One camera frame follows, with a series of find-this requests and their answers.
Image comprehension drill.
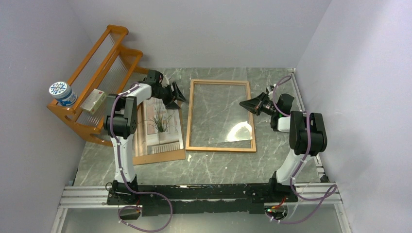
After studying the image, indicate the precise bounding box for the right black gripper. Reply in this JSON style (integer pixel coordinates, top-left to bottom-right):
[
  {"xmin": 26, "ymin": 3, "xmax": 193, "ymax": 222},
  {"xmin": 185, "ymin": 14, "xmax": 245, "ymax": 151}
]
[{"xmin": 239, "ymin": 92, "xmax": 279, "ymax": 116}]

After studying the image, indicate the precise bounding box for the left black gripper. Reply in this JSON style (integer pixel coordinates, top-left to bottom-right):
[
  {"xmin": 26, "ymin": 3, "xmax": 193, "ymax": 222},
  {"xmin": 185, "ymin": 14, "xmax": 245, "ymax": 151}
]
[{"xmin": 154, "ymin": 82, "xmax": 188, "ymax": 110}]

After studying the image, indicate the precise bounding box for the plant photo print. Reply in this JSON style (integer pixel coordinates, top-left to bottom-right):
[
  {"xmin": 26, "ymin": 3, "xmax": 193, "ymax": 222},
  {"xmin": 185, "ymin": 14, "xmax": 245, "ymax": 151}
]
[{"xmin": 133, "ymin": 96, "xmax": 185, "ymax": 158}]

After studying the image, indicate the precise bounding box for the wooden picture frame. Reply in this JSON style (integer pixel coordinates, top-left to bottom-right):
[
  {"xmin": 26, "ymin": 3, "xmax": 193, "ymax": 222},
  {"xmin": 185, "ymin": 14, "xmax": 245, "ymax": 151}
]
[{"xmin": 186, "ymin": 79, "xmax": 257, "ymax": 153}]

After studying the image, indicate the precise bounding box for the brown backing board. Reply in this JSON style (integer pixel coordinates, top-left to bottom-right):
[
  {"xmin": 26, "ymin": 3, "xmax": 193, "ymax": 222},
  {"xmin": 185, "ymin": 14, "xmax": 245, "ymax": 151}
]
[{"xmin": 132, "ymin": 96, "xmax": 187, "ymax": 166}]

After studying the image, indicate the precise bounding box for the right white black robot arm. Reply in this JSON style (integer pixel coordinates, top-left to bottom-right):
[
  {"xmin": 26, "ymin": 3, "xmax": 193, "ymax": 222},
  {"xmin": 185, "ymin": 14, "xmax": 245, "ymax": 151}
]
[{"xmin": 240, "ymin": 93, "xmax": 327, "ymax": 203}]

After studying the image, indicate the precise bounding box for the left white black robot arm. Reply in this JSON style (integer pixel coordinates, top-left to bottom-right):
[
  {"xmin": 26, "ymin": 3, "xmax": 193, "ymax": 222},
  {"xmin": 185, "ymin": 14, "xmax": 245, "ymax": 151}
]
[{"xmin": 103, "ymin": 70, "xmax": 186, "ymax": 204}]

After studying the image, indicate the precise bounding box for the orange wooden shelf rack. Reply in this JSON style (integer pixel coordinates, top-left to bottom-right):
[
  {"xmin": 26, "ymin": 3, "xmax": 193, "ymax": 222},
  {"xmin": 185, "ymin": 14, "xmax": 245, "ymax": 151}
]
[{"xmin": 47, "ymin": 25, "xmax": 148, "ymax": 147}]

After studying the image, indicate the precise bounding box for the white red small box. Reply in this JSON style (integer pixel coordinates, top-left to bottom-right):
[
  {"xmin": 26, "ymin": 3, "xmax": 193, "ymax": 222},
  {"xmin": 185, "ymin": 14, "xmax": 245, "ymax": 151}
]
[{"xmin": 81, "ymin": 89, "xmax": 107, "ymax": 115}]

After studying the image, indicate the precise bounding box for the blue white round tin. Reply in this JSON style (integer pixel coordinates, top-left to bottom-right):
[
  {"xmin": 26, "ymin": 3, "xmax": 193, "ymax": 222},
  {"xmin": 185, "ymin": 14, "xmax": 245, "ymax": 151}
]
[{"xmin": 49, "ymin": 82, "xmax": 77, "ymax": 106}]

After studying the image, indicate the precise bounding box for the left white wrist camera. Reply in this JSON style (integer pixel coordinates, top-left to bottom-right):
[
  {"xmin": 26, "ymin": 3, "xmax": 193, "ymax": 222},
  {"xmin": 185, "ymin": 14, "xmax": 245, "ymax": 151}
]
[{"xmin": 159, "ymin": 74, "xmax": 170, "ymax": 87}]

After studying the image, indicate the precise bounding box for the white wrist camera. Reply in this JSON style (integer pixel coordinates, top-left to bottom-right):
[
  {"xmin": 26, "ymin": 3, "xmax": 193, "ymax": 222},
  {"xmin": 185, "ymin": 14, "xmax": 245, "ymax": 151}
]
[
  {"xmin": 159, "ymin": 74, "xmax": 170, "ymax": 87},
  {"xmin": 265, "ymin": 84, "xmax": 276, "ymax": 95}
]

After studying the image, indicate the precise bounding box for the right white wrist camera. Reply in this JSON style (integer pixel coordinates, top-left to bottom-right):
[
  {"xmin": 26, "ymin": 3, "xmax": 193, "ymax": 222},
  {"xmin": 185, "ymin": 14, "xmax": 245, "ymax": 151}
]
[{"xmin": 265, "ymin": 84, "xmax": 276, "ymax": 95}]

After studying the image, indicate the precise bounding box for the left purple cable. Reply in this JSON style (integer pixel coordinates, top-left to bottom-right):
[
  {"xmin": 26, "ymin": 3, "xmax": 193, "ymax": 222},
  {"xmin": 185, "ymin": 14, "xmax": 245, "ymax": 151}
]
[{"xmin": 109, "ymin": 83, "xmax": 174, "ymax": 233}]

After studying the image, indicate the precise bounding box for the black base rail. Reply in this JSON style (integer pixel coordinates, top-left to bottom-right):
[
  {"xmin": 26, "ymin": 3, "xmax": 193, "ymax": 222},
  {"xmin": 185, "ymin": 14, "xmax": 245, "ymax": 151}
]
[{"xmin": 106, "ymin": 182, "xmax": 297, "ymax": 216}]

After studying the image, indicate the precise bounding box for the aluminium extrusion rail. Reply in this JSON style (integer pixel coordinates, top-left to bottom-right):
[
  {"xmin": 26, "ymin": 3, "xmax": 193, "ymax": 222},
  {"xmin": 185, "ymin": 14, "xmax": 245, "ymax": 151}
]
[{"xmin": 51, "ymin": 184, "xmax": 351, "ymax": 233}]

